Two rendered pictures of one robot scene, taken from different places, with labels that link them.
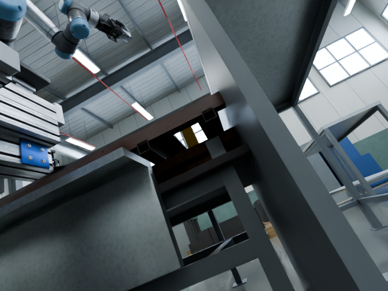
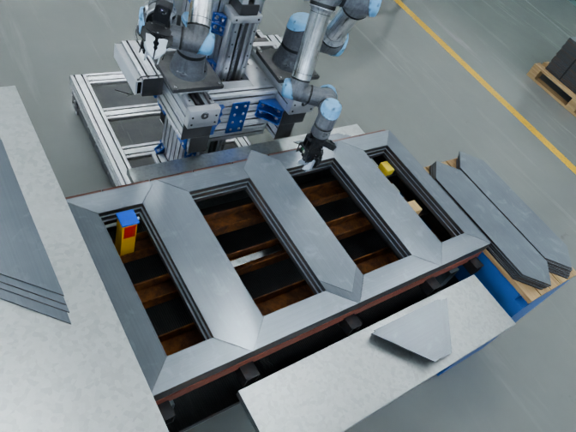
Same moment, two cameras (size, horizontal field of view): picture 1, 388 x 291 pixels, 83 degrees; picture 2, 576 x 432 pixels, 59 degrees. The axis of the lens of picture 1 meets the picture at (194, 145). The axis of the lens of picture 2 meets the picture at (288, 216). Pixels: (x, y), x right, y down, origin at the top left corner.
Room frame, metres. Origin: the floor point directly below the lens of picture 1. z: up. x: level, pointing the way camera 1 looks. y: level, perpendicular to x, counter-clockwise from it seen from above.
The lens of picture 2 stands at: (1.93, -0.60, 2.29)
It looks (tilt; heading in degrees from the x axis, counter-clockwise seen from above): 46 degrees down; 123
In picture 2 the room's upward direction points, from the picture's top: 25 degrees clockwise
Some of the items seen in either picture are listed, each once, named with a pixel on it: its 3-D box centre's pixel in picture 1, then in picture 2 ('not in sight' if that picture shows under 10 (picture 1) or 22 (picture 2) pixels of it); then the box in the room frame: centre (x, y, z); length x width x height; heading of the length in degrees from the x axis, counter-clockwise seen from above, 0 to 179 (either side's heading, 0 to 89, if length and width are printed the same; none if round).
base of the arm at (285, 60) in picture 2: not in sight; (291, 53); (0.55, 0.99, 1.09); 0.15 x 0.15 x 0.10
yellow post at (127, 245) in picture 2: (191, 138); (125, 237); (0.96, 0.00, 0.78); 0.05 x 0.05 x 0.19; 84
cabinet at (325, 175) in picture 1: (311, 171); not in sight; (8.34, -3.52, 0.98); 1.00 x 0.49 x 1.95; 82
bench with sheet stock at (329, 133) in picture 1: (346, 164); not in sight; (3.29, -1.86, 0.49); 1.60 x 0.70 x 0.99; 175
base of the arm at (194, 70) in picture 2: not in sight; (189, 59); (0.48, 0.50, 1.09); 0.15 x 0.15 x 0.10
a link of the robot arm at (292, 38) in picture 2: not in sight; (301, 31); (0.55, 1.00, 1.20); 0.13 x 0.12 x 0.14; 50
